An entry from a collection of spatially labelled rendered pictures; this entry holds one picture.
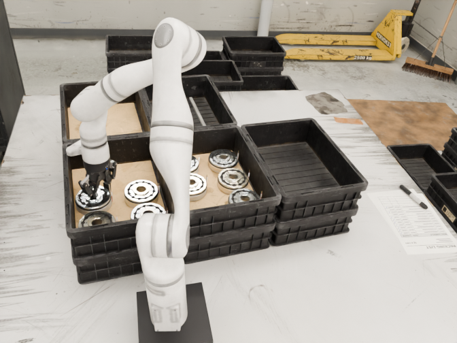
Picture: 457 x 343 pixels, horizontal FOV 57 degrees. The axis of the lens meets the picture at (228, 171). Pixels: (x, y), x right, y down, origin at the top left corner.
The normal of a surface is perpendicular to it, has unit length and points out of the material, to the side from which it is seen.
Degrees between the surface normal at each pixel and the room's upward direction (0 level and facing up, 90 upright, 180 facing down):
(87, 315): 0
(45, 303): 0
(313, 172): 0
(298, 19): 90
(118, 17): 90
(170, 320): 89
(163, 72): 55
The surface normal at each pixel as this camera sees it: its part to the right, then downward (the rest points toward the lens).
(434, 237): 0.09, -0.77
